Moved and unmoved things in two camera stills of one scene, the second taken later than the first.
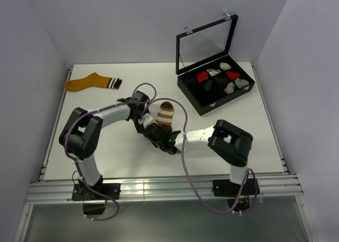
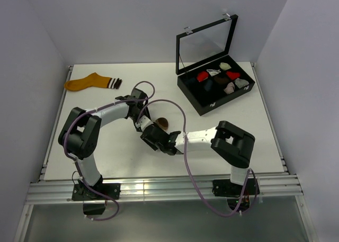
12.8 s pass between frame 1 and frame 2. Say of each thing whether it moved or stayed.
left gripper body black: stayed
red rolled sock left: stayed
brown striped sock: moved
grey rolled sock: stayed
